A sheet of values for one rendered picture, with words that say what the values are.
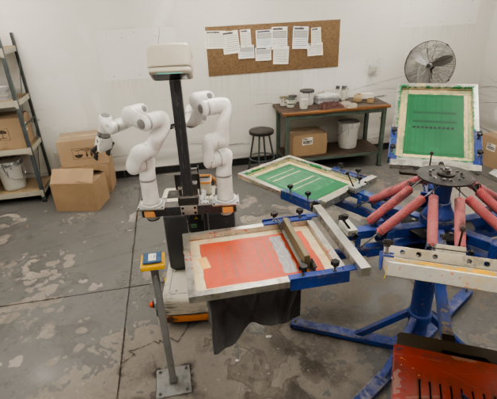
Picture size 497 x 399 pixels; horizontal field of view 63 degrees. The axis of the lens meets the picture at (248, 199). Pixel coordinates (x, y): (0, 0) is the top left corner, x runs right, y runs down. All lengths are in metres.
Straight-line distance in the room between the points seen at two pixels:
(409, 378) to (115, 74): 4.98
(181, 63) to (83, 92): 3.81
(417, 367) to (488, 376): 0.21
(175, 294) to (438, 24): 5.30
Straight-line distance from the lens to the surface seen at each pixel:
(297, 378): 2.87
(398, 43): 6.49
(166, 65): 2.05
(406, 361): 1.53
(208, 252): 2.26
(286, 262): 2.15
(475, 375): 1.57
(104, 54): 5.66
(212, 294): 1.92
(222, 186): 2.34
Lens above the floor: 2.19
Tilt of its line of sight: 26 degrees down
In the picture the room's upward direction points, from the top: 3 degrees counter-clockwise
